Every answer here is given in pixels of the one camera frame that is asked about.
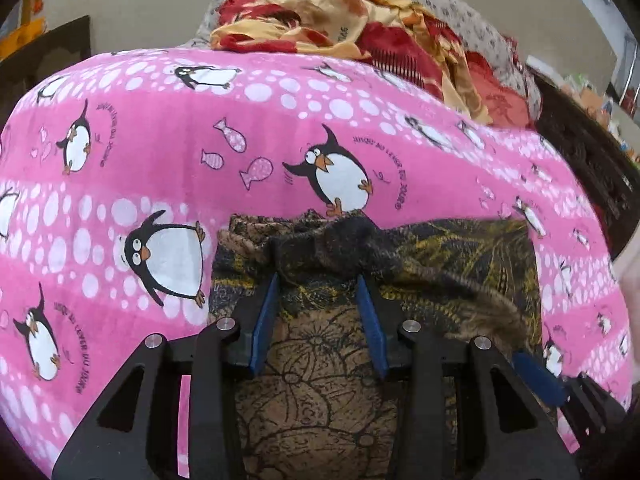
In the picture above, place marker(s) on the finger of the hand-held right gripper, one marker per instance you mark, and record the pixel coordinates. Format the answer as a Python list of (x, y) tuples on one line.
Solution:
[(540, 377)]

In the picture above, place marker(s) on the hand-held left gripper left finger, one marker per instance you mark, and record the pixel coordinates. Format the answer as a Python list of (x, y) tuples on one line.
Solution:
[(265, 325)]

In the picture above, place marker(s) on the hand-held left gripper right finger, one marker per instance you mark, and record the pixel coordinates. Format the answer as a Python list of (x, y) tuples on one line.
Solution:
[(372, 325)]

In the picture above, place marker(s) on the dark floral patterned garment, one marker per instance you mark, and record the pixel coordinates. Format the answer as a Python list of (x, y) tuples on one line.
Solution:
[(320, 410)]

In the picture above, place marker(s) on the pink penguin print bedsheet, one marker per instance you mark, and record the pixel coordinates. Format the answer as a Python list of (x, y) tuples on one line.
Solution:
[(150, 160)]

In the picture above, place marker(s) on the dark wooden bed headboard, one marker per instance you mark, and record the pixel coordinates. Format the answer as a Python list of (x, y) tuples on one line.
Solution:
[(585, 155)]

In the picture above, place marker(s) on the red and yellow blanket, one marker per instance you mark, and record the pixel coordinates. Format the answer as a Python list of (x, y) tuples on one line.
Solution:
[(400, 40)]

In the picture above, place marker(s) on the yellow orange box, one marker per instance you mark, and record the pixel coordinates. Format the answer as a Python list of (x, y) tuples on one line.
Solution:
[(22, 35)]

